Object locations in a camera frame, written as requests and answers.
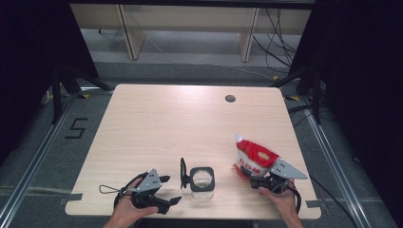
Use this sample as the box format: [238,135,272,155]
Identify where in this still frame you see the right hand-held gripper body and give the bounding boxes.
[267,158,308,195]

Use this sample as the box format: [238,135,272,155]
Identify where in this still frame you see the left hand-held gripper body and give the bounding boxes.
[127,168,162,209]

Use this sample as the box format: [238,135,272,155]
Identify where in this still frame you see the red and white sugar pouch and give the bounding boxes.
[233,133,281,181]

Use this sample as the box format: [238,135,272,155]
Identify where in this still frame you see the glass jar with black lid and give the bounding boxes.
[180,157,217,200]

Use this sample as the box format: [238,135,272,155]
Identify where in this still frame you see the person's right hand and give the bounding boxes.
[258,179,298,219]

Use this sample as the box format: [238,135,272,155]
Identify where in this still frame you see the person's left hand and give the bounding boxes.
[110,179,159,222]

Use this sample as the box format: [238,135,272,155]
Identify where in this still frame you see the black metal stand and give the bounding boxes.
[51,63,113,124]
[270,67,322,125]

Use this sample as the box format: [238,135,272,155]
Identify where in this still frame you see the black curtain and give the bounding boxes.
[0,0,99,162]
[289,0,403,228]

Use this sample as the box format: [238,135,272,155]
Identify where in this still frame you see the light wooden desk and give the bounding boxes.
[69,3,313,63]

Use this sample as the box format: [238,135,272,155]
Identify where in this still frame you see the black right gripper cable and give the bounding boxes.
[286,181,302,213]

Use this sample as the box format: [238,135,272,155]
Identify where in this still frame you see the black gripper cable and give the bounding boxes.
[113,172,150,207]
[286,181,302,213]

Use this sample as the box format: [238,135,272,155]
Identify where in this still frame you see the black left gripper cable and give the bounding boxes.
[113,172,150,207]

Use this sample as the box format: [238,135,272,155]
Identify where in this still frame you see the thin wire loop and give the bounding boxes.
[99,184,126,195]

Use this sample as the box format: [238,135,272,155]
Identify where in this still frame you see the aluminium floor rail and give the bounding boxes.
[300,98,365,228]
[0,91,80,222]

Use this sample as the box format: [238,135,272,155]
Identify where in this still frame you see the long black floor cable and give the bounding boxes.
[308,175,359,228]

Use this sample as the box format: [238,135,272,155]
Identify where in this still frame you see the black floor cables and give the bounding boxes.
[287,104,315,127]

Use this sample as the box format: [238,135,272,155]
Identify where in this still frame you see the black cable bundle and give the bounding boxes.
[252,8,298,75]

